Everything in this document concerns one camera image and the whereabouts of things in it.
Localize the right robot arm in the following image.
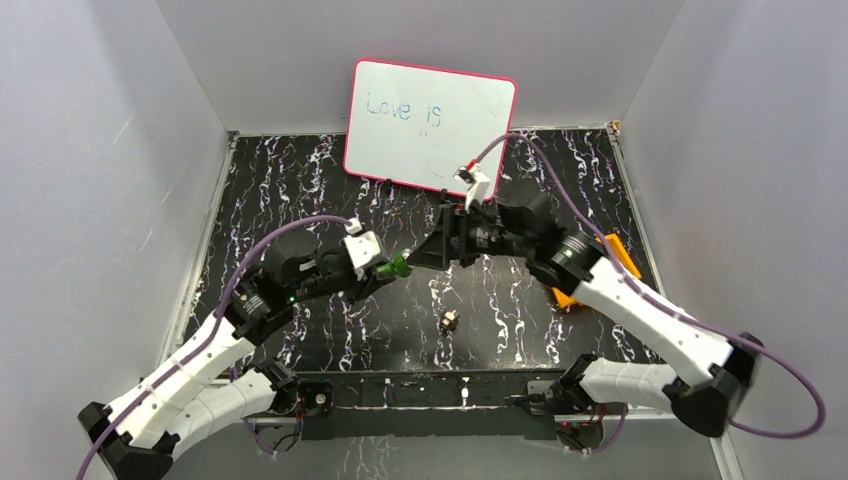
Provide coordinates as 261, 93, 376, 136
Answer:
406, 194, 759, 438

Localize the green water faucet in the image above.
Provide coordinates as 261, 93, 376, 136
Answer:
376, 254, 412, 278

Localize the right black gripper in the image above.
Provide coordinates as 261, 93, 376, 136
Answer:
405, 203, 532, 273

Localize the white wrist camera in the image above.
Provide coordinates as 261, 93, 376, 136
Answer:
454, 160, 491, 212
343, 230, 386, 270

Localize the pink framed whiteboard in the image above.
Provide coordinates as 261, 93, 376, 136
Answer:
343, 59, 517, 199

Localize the orange parts bin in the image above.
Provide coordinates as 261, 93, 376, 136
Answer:
551, 233, 643, 311

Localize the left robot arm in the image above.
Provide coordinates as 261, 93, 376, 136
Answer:
78, 219, 411, 479

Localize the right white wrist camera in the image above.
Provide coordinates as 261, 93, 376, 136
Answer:
454, 160, 491, 212

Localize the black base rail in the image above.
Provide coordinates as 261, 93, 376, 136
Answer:
299, 369, 578, 440

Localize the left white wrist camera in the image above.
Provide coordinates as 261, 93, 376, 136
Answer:
343, 230, 386, 270

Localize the silver hex nut fitting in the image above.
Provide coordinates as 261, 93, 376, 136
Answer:
438, 310, 460, 335

